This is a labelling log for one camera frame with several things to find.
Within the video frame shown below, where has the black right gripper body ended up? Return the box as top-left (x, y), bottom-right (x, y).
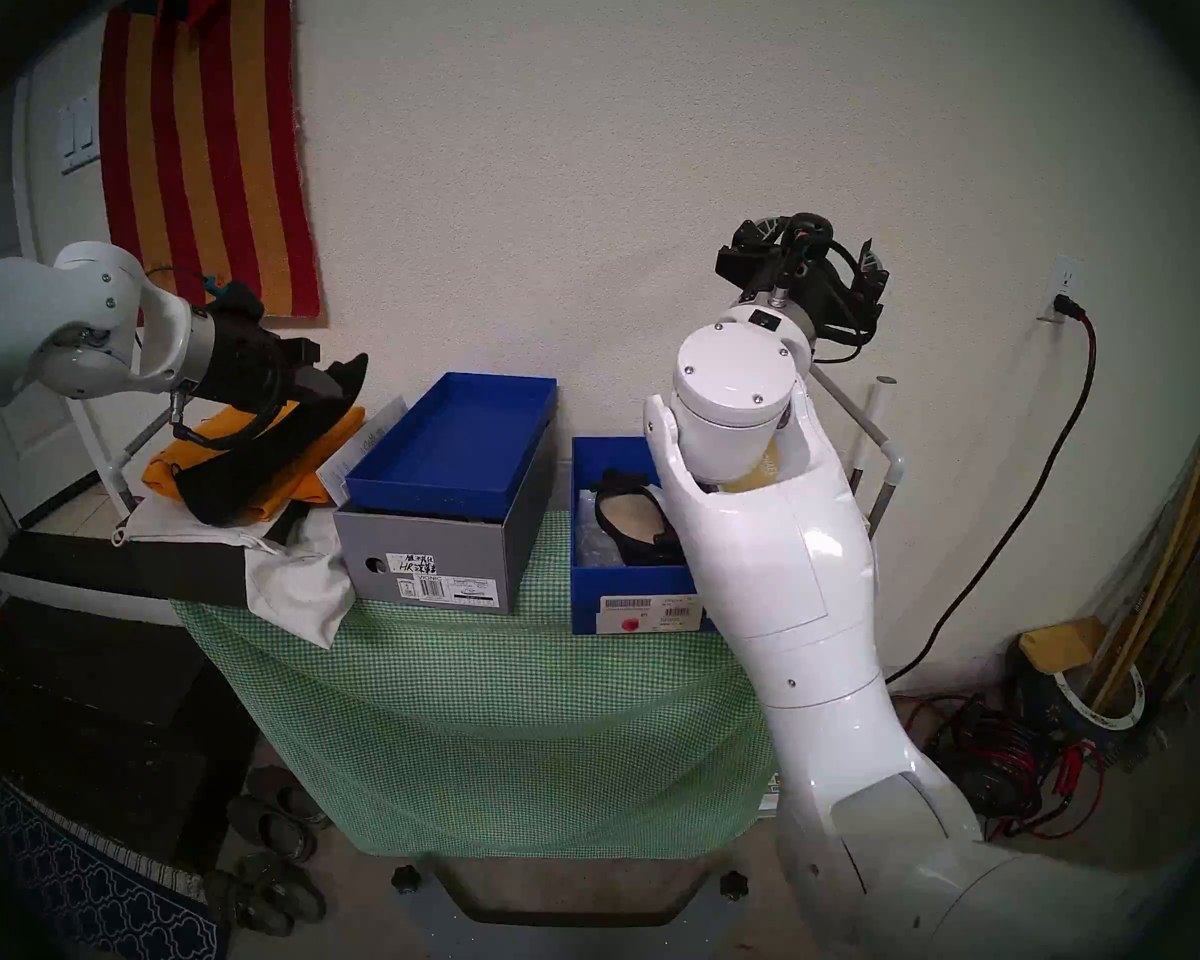
top-left (743, 216), bottom-right (863, 346)

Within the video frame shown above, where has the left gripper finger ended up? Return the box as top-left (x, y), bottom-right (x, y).
top-left (298, 351), bottom-right (371, 403)

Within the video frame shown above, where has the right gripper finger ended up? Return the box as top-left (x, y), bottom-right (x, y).
top-left (851, 236), bottom-right (891, 316)
top-left (715, 214), bottom-right (793, 283)

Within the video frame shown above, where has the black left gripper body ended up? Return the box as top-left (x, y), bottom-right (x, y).
top-left (190, 284), bottom-right (325, 409)

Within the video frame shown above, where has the black shoe with bow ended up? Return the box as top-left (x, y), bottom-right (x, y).
top-left (592, 468), bottom-right (691, 567)

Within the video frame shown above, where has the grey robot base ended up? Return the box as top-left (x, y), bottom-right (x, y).
top-left (392, 853), bottom-right (761, 960)

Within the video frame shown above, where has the blue shoe box lid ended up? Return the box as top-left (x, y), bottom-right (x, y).
top-left (345, 371), bottom-right (558, 522)

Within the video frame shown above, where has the grey shoe box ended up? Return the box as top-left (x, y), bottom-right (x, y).
top-left (332, 423), bottom-right (558, 616)

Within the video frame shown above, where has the blue shoe box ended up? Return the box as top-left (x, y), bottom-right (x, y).
top-left (570, 436), bottom-right (721, 636)

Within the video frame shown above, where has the dark grey floor shoe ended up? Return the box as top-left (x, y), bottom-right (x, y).
top-left (203, 868), bottom-right (296, 939)
top-left (245, 765), bottom-right (333, 831)
top-left (235, 851), bottom-right (328, 924)
top-left (227, 795), bottom-right (318, 864)

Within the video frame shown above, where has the white paper sheet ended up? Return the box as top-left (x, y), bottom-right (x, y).
top-left (317, 396), bottom-right (408, 506)

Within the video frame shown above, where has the white plastic pipe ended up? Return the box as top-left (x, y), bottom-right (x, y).
top-left (853, 375), bottom-right (898, 474)

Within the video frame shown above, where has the orange cloth bag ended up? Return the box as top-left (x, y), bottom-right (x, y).
top-left (142, 405), bottom-right (366, 524)

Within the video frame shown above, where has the white cloth bag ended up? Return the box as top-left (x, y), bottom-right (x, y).
top-left (112, 493), bottom-right (358, 649)

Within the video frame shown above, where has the white door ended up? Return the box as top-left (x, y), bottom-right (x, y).
top-left (0, 408), bottom-right (91, 529)

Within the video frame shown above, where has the white tissue paper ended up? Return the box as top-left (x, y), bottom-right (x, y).
top-left (575, 513), bottom-right (621, 569)

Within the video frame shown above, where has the dark wooden cabinet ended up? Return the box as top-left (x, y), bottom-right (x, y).
top-left (0, 598), bottom-right (261, 874)

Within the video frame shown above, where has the green checkered tablecloth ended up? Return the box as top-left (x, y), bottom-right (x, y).
top-left (172, 513), bottom-right (791, 861)

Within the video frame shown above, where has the tan cardboard piece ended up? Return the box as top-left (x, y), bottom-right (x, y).
top-left (1018, 616), bottom-right (1109, 674)

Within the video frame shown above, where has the bundle of wooden sticks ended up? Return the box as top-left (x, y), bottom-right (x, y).
top-left (1090, 373), bottom-right (1200, 714)

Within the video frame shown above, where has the blue white bucket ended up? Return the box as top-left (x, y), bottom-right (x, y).
top-left (1020, 648), bottom-right (1148, 759)

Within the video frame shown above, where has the blue patterned rug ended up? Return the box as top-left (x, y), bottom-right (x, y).
top-left (0, 768), bottom-right (229, 960)

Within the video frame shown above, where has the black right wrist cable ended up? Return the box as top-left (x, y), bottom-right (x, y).
top-left (810, 238), bottom-right (886, 364)

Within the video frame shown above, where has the black braided left wrist cable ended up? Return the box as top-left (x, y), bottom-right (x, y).
top-left (168, 368), bottom-right (291, 451)

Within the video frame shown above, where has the grey cart rail pipe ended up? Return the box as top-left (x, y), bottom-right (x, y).
top-left (810, 368), bottom-right (904, 541)

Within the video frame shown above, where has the white metal rack frame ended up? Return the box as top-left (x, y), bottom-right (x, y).
top-left (108, 398), bottom-right (176, 514)

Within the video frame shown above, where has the white wall outlet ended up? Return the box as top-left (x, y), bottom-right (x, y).
top-left (1038, 256), bottom-right (1079, 324)

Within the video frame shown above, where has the red yellow striped wall cloth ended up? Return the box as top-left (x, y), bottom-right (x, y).
top-left (100, 0), bottom-right (323, 319)

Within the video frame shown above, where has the red black power cable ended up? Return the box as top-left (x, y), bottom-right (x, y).
top-left (885, 295), bottom-right (1098, 839)

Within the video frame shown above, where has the white light switch plate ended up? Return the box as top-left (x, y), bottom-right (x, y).
top-left (57, 88), bottom-right (103, 176)

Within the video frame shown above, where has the black red cable reel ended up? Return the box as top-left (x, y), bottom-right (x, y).
top-left (935, 703), bottom-right (1061, 839)

